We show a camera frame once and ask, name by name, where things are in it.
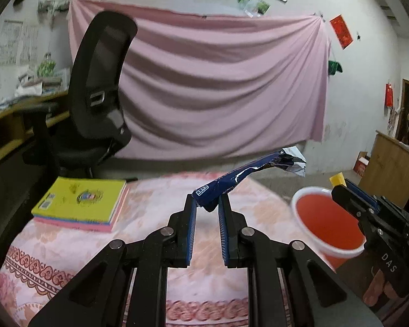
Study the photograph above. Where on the black office chair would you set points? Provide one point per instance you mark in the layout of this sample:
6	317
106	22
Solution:
99	75

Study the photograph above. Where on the person's right hand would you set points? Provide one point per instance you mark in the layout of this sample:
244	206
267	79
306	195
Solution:
378	289

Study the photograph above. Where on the wooden cabinet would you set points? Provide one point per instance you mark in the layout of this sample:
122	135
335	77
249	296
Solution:
392	173

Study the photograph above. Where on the red hanging ornament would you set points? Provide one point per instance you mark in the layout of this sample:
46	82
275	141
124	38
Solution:
389	95

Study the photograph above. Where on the pile of papers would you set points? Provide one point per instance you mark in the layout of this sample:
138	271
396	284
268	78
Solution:
30	87

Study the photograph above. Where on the dark blue snack wrapper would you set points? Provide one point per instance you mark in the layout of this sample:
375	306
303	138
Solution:
231	185

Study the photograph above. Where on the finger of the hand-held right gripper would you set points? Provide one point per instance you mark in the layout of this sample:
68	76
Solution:
351	204
361	194

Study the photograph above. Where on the green hanging cloth item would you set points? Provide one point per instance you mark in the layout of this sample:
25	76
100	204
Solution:
335	67

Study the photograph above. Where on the red paper wall envelope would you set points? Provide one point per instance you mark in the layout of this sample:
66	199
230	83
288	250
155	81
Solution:
341	31

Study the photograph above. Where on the small yellow tube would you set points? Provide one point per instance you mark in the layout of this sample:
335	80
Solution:
337	180

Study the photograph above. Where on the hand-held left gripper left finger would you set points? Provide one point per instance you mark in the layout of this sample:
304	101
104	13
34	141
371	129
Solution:
190	231

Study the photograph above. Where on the small printed wall sheet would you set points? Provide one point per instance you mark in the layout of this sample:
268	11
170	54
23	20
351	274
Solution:
30	42

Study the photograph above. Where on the thin blue book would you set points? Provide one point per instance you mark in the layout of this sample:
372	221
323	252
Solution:
71	221

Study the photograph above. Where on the pink hanging cloth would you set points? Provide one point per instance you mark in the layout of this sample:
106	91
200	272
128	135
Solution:
208	85

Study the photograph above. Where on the red bucket with white rim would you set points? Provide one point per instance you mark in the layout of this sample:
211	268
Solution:
327	221

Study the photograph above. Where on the yellow book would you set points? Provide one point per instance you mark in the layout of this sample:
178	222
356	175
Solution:
81	197

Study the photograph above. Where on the wall rack with papers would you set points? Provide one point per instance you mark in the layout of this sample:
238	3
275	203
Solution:
54	4

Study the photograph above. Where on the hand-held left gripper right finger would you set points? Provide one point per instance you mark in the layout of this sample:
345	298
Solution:
224	231

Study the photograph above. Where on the red cardboard box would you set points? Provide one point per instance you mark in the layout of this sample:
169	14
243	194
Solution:
361	165

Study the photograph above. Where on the large printed wall sheet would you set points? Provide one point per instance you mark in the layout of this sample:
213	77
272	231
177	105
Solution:
8	42

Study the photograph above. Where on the wooden desk with shelf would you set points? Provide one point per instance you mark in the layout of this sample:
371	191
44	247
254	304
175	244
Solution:
6	122

